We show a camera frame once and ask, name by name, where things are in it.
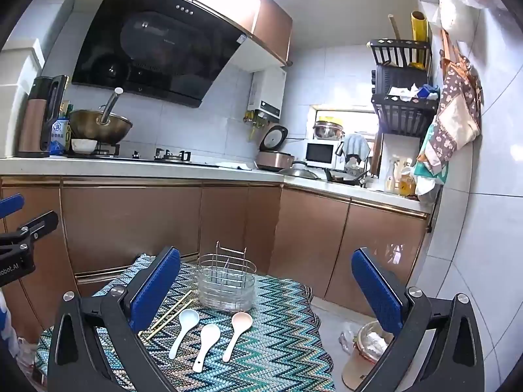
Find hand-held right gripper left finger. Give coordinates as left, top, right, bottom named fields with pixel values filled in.
left=48, top=247, right=181, bottom=392

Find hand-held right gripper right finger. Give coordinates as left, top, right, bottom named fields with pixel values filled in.
left=351, top=247, right=487, bottom=392

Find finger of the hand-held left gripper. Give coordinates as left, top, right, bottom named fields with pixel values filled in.
left=0, top=194, right=26, bottom=218
left=16, top=211, right=59, bottom=242

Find wooden chopstick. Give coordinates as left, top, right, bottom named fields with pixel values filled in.
left=141, top=293, right=194, bottom=336
left=138, top=291, right=193, bottom=335
left=145, top=299, right=194, bottom=339
left=147, top=301, right=195, bottom=341

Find pale blue ceramic spoon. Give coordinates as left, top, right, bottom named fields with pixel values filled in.
left=169, top=309, right=200, bottom=360

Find wire utensil holder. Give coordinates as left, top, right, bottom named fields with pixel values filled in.
left=196, top=241, right=257, bottom=314

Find white ceramic spoon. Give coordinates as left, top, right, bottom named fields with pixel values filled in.
left=192, top=324, right=221, bottom=373

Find pink ceramic spoon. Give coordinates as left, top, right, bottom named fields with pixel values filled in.
left=222, top=312, right=253, bottom=363

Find clear plastic bag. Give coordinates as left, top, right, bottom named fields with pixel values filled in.
left=337, top=322, right=361, bottom=354

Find trash bin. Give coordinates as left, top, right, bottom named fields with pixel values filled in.
left=341, top=320, right=395, bottom=390

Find blue and white bag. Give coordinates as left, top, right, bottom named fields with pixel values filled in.
left=50, top=118, right=71, bottom=156

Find brown and black knife holder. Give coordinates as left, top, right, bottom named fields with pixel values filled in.
left=17, top=75, right=69, bottom=158

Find white bowl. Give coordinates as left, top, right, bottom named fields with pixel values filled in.
left=71, top=138, right=98, bottom=154

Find zigzag patterned cloth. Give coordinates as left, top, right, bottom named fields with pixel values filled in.
left=35, top=253, right=336, bottom=392

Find yellow liquid bottle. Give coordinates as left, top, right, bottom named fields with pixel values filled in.
left=398, top=161, right=416, bottom=197

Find clear spray bottle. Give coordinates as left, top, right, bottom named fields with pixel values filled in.
left=385, top=155, right=399, bottom=193

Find metal wok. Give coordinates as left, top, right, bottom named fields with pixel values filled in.
left=69, top=87, right=133, bottom=144

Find black frying pan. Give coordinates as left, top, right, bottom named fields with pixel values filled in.
left=325, top=167, right=368, bottom=187

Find gas stove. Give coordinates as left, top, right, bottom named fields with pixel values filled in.
left=67, top=147, right=193, bottom=165

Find green tissue pack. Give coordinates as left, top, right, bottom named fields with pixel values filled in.
left=413, top=128, right=450, bottom=185

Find metal pot lid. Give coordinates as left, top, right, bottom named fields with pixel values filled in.
left=283, top=161, right=320, bottom=180

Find blue towel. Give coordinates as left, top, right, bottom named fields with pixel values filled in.
left=342, top=133, right=370, bottom=162

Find white microwave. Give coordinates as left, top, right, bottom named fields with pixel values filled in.
left=305, top=139, right=343, bottom=169

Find brown rice cooker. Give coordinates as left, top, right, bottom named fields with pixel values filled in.
left=255, top=125, right=295, bottom=171

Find steel pot with glass lid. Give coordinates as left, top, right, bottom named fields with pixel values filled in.
left=312, top=119, right=346, bottom=140

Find floral apron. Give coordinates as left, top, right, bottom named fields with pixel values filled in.
left=417, top=28, right=483, bottom=168

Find crumpled cloths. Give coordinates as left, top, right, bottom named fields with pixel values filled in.
left=388, top=84, right=440, bottom=103

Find black range hood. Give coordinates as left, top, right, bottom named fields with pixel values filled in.
left=71, top=0, right=262, bottom=109

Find white water heater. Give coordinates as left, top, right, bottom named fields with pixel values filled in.
left=248, top=66, right=287, bottom=118

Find wooden stick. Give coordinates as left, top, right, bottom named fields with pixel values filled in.
left=388, top=14, right=403, bottom=66

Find yellow roll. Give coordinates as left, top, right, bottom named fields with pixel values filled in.
left=410, top=10, right=429, bottom=69

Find hanging white plastic bag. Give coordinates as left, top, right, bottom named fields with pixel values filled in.
left=435, top=0, right=511, bottom=37

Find black wall rack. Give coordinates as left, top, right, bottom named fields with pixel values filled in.
left=366, top=39, right=440, bottom=137

